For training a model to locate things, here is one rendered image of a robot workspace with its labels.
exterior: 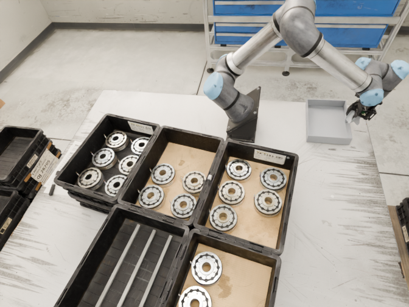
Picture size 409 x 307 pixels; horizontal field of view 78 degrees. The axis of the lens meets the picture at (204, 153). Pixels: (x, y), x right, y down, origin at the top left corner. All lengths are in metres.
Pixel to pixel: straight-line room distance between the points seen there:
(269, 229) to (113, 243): 0.58
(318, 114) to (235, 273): 0.97
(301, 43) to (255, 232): 0.68
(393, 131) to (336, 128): 1.25
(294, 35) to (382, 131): 1.80
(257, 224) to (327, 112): 0.82
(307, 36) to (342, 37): 1.86
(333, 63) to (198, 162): 0.64
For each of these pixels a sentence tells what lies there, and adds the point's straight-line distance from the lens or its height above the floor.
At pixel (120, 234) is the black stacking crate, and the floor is 0.83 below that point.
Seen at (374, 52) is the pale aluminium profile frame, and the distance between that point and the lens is 2.98.
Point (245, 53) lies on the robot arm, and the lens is 1.21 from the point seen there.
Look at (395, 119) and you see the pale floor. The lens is 2.81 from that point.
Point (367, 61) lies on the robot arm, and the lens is 1.26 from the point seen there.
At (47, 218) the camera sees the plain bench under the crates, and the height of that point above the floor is 0.70.
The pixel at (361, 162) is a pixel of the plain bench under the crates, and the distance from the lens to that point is 1.42.
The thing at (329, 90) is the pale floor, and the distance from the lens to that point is 2.88.
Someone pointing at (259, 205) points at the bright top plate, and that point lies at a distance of 0.99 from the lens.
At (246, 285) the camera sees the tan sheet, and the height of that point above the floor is 0.83.
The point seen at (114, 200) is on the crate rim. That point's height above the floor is 0.93.
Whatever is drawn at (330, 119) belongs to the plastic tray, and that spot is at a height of 0.71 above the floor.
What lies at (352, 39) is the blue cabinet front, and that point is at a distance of 2.88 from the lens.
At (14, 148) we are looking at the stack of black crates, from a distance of 2.16.
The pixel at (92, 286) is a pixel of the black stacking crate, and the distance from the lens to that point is 1.04.
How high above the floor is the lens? 1.75
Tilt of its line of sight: 53 degrees down
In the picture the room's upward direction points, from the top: 8 degrees counter-clockwise
